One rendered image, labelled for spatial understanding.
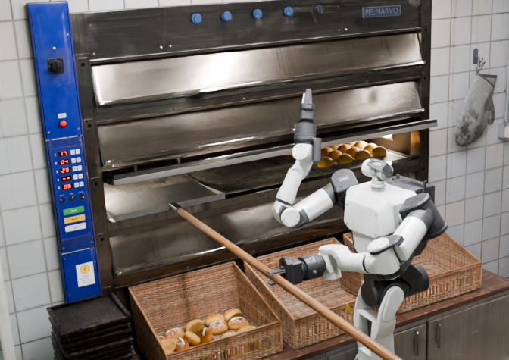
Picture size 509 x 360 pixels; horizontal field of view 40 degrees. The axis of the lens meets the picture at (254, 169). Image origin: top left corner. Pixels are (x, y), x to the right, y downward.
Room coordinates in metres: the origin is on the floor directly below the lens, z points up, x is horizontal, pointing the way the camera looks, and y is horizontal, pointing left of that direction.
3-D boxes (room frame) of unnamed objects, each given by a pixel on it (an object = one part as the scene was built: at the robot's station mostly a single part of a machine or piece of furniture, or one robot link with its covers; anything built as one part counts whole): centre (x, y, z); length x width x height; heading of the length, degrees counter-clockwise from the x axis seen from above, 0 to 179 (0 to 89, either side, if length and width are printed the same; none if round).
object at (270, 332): (2.90, 0.26, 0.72); 0.56 x 0.49 x 0.28; 117
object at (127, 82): (3.38, -0.13, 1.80); 1.79 x 0.11 x 0.19; 118
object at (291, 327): (3.16, -0.27, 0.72); 0.56 x 0.49 x 0.28; 118
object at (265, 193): (3.41, -0.12, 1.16); 1.80 x 0.06 x 0.04; 118
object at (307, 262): (2.32, -0.14, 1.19); 0.12 x 0.10 x 0.13; 119
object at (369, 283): (2.62, -0.55, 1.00); 0.28 x 0.13 x 0.18; 118
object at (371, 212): (2.61, -0.52, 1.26); 0.34 x 0.30 x 0.36; 33
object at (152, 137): (3.38, -0.13, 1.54); 1.79 x 0.11 x 0.19; 118
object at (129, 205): (3.27, 0.48, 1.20); 0.55 x 0.36 x 0.03; 118
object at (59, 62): (2.85, 0.78, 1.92); 0.06 x 0.04 x 0.11; 118
